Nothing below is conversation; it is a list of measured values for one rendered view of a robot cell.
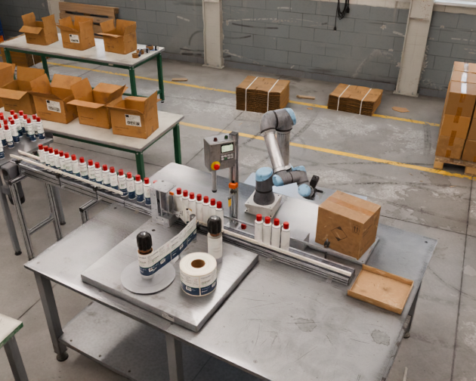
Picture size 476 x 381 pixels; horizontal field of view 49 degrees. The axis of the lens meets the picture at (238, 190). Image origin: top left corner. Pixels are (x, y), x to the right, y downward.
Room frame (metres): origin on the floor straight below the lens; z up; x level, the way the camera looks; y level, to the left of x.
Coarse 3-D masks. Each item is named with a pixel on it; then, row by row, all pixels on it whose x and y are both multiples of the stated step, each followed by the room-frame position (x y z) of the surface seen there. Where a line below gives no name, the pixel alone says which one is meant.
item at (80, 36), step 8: (56, 24) 7.00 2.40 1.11; (64, 24) 7.18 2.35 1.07; (72, 24) 7.30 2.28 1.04; (80, 24) 6.96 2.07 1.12; (88, 24) 7.10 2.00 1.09; (64, 32) 7.05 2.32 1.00; (72, 32) 6.99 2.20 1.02; (80, 32) 6.95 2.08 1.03; (88, 32) 7.09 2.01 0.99; (64, 40) 7.06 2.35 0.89; (72, 40) 7.00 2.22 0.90; (80, 40) 6.94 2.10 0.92; (88, 40) 7.06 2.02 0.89; (72, 48) 7.01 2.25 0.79; (80, 48) 6.95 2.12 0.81
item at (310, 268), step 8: (144, 208) 2.98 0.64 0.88; (176, 224) 2.85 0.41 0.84; (184, 224) 2.82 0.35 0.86; (200, 232) 2.75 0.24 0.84; (208, 232) 2.73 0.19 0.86; (224, 240) 2.66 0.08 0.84; (232, 240) 2.64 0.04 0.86; (240, 240) 2.61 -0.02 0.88; (248, 248) 2.58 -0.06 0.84; (256, 248) 2.54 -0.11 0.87; (280, 256) 2.46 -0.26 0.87; (288, 264) 2.44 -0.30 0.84; (304, 264) 2.39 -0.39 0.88; (312, 272) 2.36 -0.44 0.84; (320, 272) 2.33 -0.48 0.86; (328, 272) 2.31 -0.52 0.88; (336, 280) 2.28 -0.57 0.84; (344, 280) 2.26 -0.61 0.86
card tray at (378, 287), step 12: (360, 276) 2.33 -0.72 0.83; (372, 276) 2.33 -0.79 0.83; (384, 276) 2.33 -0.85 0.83; (396, 276) 2.30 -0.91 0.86; (360, 288) 2.23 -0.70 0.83; (372, 288) 2.23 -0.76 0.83; (384, 288) 2.23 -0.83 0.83; (396, 288) 2.23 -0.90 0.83; (408, 288) 2.23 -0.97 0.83; (372, 300) 2.10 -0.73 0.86; (384, 300) 2.13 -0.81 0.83; (396, 300) 2.13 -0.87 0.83; (396, 312) 2.04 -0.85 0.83
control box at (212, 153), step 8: (216, 136) 2.86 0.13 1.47; (208, 144) 2.77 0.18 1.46; (216, 144) 2.77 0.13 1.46; (208, 152) 2.78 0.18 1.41; (216, 152) 2.77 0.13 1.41; (232, 152) 2.82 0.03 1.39; (208, 160) 2.78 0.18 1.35; (216, 160) 2.77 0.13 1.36; (224, 160) 2.80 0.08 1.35; (232, 160) 2.82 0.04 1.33; (208, 168) 2.79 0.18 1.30; (224, 168) 2.80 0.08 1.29
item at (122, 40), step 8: (104, 24) 7.01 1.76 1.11; (112, 24) 7.13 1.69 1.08; (120, 24) 7.13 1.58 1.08; (128, 24) 7.08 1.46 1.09; (104, 32) 6.97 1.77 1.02; (112, 32) 7.10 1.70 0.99; (120, 32) 7.12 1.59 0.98; (128, 32) 6.86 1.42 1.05; (104, 40) 6.91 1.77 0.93; (112, 40) 6.85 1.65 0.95; (120, 40) 6.79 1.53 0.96; (128, 40) 6.86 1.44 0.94; (136, 40) 7.00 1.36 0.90; (104, 48) 6.92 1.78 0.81; (112, 48) 6.86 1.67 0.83; (120, 48) 6.80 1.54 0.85; (128, 48) 6.84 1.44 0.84; (136, 48) 6.99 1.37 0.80
